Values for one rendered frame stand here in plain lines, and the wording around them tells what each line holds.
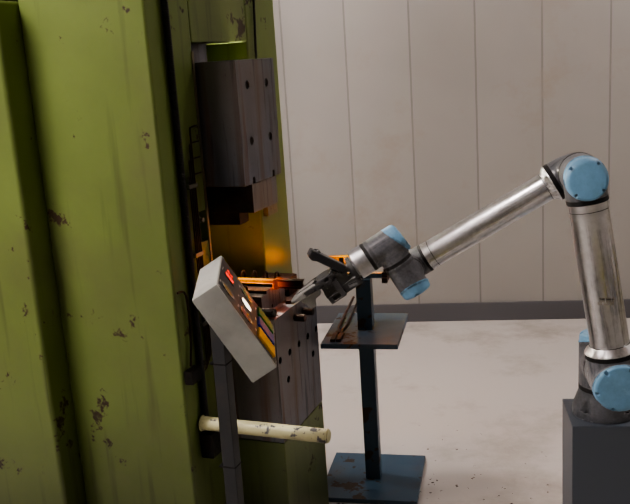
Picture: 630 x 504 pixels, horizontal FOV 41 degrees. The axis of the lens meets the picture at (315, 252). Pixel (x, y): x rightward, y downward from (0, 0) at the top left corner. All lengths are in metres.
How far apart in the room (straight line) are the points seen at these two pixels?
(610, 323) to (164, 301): 1.32
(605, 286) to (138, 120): 1.43
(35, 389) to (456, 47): 3.49
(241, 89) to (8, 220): 0.83
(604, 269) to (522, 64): 3.11
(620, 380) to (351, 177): 3.28
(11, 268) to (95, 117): 0.56
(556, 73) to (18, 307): 3.69
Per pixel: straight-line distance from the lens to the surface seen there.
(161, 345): 2.73
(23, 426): 3.04
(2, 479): 3.20
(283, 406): 2.96
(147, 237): 2.64
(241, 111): 2.74
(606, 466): 2.86
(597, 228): 2.48
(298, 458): 3.14
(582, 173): 2.43
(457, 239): 2.59
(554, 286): 5.71
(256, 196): 2.83
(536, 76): 5.49
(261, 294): 2.91
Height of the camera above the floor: 1.76
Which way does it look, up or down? 13 degrees down
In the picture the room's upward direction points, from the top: 4 degrees counter-clockwise
